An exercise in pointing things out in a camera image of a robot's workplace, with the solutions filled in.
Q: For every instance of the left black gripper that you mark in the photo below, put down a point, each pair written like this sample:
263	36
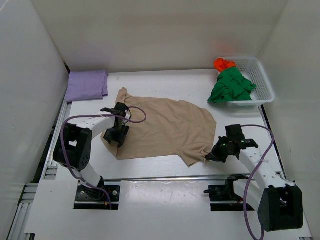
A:
116	135

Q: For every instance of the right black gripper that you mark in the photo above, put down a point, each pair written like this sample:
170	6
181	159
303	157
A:
219	152

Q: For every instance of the beige t shirt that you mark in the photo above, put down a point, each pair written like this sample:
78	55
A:
165	127

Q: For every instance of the purple t shirt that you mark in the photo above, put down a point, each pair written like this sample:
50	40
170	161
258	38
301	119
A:
86	85

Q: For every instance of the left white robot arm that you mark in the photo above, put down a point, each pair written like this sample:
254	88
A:
73	149

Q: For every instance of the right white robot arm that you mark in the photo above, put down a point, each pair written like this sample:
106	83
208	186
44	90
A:
277	201

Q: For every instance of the green t shirt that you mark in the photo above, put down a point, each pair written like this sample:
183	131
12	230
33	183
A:
231	86

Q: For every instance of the white front board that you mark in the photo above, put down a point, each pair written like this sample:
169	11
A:
148	210

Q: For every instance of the orange t shirt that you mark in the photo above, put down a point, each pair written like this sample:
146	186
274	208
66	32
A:
221	64

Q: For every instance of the white plastic basket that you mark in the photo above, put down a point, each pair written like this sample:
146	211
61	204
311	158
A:
252	69

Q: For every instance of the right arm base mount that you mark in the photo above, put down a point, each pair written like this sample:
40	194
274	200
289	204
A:
222	196

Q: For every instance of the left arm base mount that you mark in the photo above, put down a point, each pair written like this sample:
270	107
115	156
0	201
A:
92	199

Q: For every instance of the aluminium frame rail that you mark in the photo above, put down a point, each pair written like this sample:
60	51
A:
193	86

